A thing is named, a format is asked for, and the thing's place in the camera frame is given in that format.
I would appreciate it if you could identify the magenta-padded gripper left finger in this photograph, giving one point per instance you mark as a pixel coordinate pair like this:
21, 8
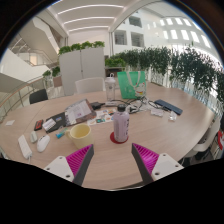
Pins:
79, 161

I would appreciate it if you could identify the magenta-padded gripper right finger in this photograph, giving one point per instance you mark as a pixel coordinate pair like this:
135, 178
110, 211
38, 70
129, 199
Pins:
148, 160

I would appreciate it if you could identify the purple drink bottle black cap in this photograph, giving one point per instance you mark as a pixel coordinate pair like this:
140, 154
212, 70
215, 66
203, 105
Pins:
121, 125

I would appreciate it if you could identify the pale yellow mug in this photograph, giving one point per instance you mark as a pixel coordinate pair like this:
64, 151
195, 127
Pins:
81, 136

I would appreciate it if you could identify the white computer mouse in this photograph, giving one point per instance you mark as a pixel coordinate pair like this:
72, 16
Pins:
43, 143

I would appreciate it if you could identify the flat round red coaster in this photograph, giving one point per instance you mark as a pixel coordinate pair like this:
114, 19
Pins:
112, 138

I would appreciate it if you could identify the black notebook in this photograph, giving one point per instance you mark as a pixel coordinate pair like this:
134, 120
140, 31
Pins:
60, 120

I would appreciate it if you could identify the white plastic packet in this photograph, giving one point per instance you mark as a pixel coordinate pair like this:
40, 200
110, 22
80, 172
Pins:
157, 112
173, 116

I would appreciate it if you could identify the colourful sticker sheet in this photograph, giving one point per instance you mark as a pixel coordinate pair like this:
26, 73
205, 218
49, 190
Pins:
101, 117

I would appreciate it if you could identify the printed magazine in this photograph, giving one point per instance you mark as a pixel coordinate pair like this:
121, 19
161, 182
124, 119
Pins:
80, 111

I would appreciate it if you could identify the small grey-white computer mouse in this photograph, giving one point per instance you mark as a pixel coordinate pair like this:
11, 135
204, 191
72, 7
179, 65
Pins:
33, 137

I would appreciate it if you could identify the small black and red box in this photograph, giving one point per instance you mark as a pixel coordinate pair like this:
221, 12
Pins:
38, 125

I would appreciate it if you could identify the white power strip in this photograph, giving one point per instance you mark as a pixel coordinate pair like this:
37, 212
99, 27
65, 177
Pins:
24, 146

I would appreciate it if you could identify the black power adapter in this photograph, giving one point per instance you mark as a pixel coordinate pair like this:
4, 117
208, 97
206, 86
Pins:
97, 105

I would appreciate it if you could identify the white chair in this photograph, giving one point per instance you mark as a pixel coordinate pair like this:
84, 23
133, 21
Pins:
206, 140
89, 85

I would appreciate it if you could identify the black office chair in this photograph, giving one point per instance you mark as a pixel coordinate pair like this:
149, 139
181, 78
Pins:
38, 96

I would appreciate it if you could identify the green tote bag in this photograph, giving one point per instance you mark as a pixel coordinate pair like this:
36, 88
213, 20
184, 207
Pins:
128, 85

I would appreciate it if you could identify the clear shaker bottle white lid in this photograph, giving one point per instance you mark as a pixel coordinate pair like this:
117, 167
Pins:
110, 90

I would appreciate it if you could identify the white paper sheet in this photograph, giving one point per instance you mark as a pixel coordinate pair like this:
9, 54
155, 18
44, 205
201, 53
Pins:
10, 122

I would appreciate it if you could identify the planter box with plants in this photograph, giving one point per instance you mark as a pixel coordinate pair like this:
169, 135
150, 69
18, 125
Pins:
57, 80

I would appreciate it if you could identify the glass railing wooden handrail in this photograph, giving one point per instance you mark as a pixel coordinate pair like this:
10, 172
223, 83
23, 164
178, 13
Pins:
16, 100

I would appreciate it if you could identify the white cabinet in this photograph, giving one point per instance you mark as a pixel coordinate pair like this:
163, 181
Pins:
80, 70

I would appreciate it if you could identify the green hedge plant row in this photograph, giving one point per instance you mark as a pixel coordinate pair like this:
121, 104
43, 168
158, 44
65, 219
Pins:
186, 68

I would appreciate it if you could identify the green plants atop cabinet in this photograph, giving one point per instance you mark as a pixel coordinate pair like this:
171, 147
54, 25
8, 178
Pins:
81, 46

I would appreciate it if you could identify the ceiling strip lights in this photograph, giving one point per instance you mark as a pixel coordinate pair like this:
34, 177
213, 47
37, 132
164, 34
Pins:
90, 18

